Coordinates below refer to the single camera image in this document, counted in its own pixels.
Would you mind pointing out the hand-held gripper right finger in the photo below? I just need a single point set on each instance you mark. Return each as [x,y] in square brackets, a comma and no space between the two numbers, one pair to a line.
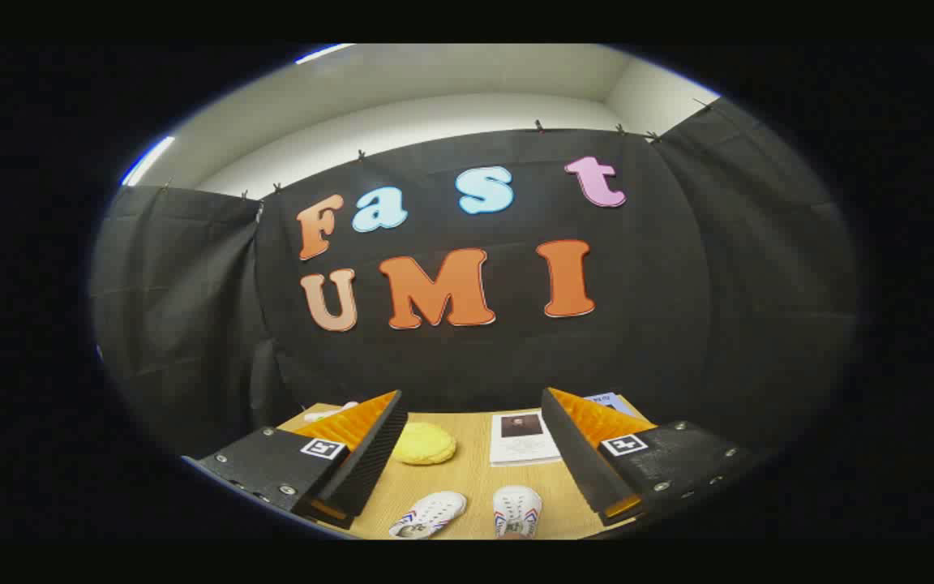
[576,462]

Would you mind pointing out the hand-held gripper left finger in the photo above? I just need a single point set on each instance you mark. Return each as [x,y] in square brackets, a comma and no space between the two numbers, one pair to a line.
[370,462]

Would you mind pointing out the white canvas shoe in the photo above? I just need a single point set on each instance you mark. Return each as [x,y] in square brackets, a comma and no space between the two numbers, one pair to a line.
[434,511]
[517,507]

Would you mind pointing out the white book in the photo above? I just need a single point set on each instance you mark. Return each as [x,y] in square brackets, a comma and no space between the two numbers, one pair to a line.
[524,446]

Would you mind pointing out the yellow fuzzy plush toy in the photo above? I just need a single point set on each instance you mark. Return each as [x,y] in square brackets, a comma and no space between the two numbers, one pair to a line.
[424,444]

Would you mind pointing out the pink and green plush toy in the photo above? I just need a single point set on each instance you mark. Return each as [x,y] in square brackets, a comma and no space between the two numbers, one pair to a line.
[329,414]

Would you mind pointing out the blue book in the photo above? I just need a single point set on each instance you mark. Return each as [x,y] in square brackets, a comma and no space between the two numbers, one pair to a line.
[606,400]

